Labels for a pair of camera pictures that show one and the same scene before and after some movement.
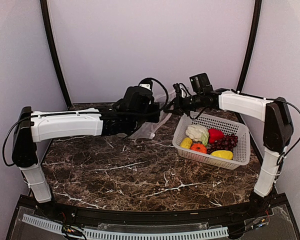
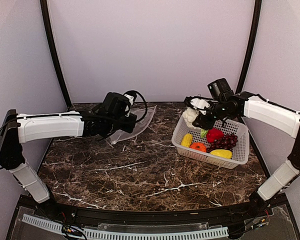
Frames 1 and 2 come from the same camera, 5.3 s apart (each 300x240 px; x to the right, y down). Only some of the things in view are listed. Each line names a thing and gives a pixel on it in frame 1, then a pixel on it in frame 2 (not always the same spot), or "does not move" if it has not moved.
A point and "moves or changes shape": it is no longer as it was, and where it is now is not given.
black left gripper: [155, 117] -> [129, 127]
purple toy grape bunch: [228, 142] does not move
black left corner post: [54, 51] does not move
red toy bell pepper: [214, 134] does not move
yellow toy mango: [224, 154] does not move
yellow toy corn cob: [186, 143] does not move
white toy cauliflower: [198, 133] -> [189, 115]
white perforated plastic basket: [241, 152] does not move
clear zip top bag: [147, 130] moves or changes shape
